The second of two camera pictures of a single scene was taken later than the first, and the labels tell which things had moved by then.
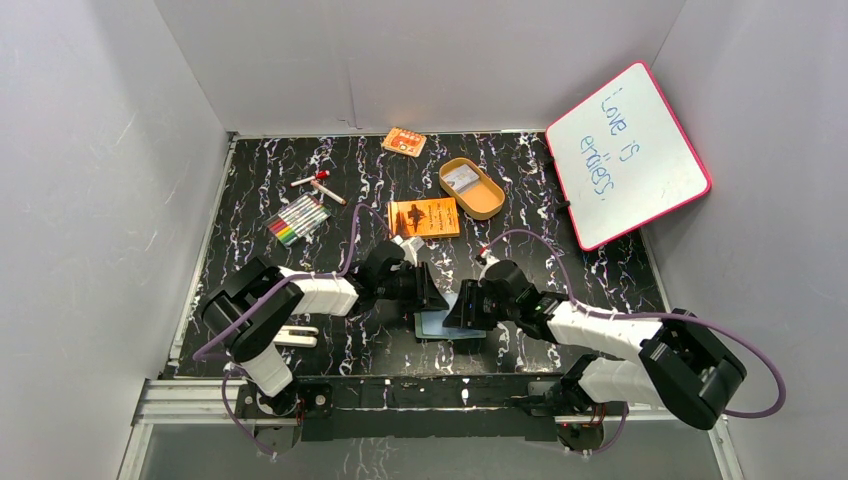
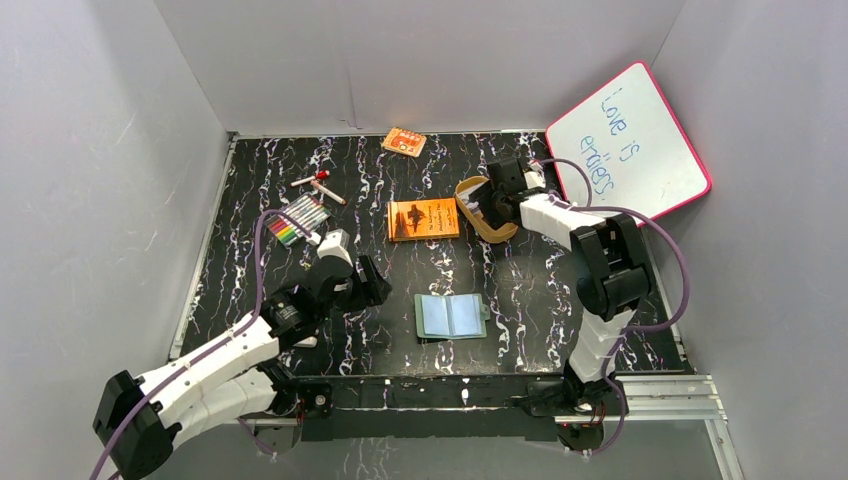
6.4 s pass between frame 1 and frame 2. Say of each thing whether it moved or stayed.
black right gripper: moved
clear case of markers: stayed
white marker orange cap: stayed
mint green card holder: stayed
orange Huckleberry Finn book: stayed
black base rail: stayed
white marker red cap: stayed
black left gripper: moved
